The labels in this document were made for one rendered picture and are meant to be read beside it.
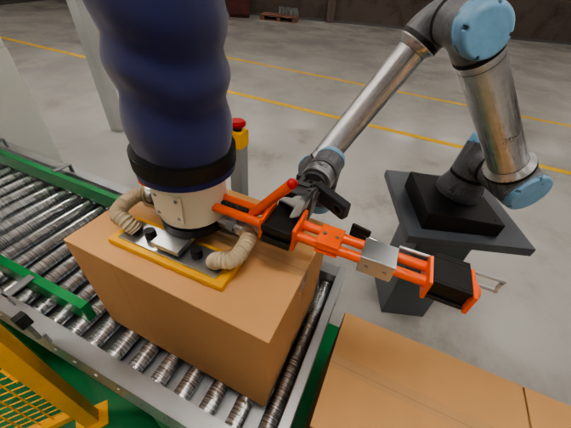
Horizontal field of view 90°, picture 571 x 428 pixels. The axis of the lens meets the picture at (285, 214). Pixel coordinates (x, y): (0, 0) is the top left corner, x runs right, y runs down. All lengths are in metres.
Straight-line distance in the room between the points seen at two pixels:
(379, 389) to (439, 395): 0.19
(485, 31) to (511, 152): 0.41
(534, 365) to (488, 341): 0.23
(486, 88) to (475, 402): 0.92
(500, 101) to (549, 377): 1.59
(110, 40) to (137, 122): 0.12
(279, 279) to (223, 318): 0.16
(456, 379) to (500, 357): 0.90
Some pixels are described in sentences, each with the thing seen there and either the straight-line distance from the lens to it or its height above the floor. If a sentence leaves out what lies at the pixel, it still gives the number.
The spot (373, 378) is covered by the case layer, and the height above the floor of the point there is 0.54.
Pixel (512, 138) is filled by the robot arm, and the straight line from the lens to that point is 1.08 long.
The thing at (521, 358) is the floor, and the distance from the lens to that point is 2.16.
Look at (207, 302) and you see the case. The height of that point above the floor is 0.95.
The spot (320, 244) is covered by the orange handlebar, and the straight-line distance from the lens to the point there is 0.61.
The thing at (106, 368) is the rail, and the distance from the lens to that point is 1.08.
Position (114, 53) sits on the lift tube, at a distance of 0.56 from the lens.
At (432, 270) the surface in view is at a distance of 0.62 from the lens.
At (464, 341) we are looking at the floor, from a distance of 2.03.
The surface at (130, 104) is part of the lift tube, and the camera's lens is 0.58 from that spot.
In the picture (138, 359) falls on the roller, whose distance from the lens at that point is 1.12.
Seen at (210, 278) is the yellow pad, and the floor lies 0.97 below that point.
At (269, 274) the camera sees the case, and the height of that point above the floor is 0.95.
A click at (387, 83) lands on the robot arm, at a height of 1.28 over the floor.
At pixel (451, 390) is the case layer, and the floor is 0.54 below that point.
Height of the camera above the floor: 1.52
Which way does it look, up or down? 41 degrees down
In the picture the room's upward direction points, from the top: 5 degrees clockwise
